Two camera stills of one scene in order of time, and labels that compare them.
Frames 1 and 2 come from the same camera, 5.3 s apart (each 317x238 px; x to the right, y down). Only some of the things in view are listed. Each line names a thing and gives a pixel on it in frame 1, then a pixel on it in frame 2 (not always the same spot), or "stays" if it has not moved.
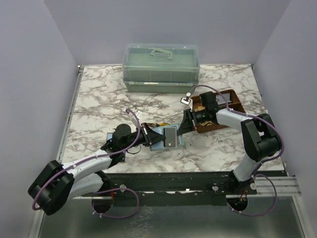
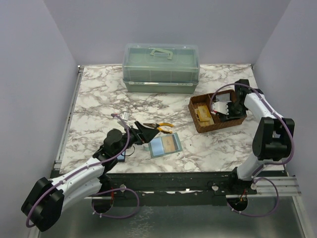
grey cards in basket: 227,97 stays
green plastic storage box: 161,68 stays
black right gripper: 186,125 to 231,115
